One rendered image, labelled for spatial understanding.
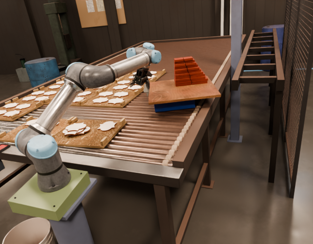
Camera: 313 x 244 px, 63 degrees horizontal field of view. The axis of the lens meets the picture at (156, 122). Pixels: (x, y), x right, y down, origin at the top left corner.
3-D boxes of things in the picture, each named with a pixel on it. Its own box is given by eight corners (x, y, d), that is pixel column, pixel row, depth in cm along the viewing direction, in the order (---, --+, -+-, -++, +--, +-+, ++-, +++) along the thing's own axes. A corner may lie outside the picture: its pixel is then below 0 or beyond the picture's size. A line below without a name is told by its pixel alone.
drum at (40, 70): (73, 99, 548) (61, 55, 509) (55, 110, 498) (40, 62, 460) (52, 99, 569) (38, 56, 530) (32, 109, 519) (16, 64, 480)
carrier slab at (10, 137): (45, 144, 164) (44, 142, 163) (-3, 141, 177) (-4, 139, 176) (76, 121, 193) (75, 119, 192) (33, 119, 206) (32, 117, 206)
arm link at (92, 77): (91, 72, 115) (161, 45, 145) (78, 69, 122) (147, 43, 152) (96, 96, 121) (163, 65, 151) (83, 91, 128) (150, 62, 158)
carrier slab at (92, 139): (103, 148, 150) (102, 146, 149) (46, 144, 163) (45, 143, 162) (126, 122, 180) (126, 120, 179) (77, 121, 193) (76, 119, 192)
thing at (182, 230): (187, 276, 169) (177, 170, 133) (171, 271, 174) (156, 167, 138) (241, 85, 500) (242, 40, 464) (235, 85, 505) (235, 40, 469)
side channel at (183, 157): (185, 177, 127) (183, 161, 123) (173, 175, 129) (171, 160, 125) (245, 40, 460) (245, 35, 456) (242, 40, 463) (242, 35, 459)
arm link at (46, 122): (19, 155, 113) (89, 59, 126) (6, 144, 122) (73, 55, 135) (41, 165, 122) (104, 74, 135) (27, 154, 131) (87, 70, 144)
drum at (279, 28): (286, 64, 596) (290, 22, 558) (290, 71, 546) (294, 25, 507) (259, 65, 615) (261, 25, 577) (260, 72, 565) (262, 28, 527)
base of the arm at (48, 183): (55, 196, 114) (49, 179, 109) (31, 187, 120) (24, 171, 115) (77, 174, 126) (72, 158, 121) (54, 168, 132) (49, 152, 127)
